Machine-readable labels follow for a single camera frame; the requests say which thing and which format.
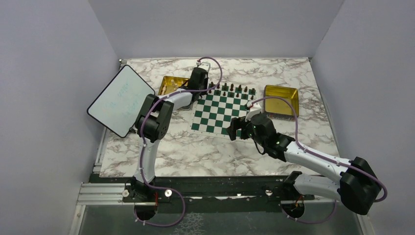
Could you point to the gold tin with light pieces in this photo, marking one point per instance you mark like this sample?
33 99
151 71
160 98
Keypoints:
170 84

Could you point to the gold tin with dark pieces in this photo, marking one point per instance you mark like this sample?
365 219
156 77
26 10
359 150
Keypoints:
277 108

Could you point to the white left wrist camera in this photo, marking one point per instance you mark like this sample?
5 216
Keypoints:
203 65

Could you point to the green white chess board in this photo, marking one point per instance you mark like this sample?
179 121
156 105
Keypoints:
212 113

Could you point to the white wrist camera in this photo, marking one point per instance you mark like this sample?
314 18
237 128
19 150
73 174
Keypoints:
253 108
203 65

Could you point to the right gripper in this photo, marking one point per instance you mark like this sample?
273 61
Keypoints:
238 123

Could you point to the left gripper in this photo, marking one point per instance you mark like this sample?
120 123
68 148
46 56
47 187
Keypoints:
203 92

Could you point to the black mounting rail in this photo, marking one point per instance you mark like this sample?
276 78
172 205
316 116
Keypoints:
198 194

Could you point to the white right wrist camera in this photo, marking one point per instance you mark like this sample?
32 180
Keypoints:
253 108

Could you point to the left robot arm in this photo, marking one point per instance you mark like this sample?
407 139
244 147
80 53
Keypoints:
154 119

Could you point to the small whiteboard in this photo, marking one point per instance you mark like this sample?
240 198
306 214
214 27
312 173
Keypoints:
119 104

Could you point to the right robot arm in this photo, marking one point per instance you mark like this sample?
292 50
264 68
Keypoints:
352 182

